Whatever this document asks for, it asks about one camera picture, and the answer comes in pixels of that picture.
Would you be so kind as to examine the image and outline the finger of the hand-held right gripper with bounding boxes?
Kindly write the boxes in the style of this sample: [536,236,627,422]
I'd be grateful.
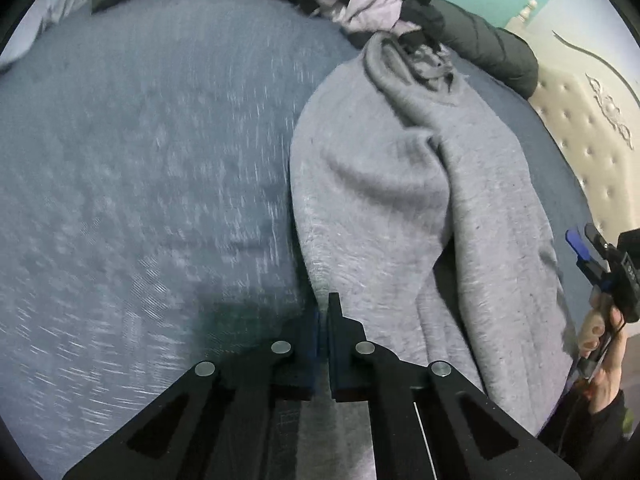
[584,223,613,261]
[566,229,608,288]

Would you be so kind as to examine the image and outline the cream tufted headboard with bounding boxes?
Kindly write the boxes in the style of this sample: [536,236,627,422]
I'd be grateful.
[505,0,640,271]

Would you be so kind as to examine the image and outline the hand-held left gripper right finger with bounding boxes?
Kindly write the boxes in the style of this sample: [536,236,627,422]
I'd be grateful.
[327,292,581,480]

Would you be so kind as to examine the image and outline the dark grey rolled duvet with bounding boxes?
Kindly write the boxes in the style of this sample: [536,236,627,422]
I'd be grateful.
[90,0,538,98]

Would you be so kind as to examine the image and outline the person's right hand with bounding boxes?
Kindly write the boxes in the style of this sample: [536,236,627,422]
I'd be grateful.
[577,292,627,415]

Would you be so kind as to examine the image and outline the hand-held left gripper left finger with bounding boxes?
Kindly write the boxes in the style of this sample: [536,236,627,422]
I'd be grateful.
[62,310,321,480]

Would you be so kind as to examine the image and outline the grey sweater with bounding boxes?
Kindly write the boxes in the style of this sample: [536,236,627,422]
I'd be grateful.
[290,32,576,480]

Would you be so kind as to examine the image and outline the person's right forearm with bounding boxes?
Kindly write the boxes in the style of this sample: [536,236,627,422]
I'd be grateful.
[540,387,636,466]

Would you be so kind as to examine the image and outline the light grey pillow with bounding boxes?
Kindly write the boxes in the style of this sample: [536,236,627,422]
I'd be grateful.
[0,0,91,71]

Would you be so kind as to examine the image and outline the bed with blue sheet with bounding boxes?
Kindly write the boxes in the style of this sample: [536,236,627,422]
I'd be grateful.
[0,0,601,478]

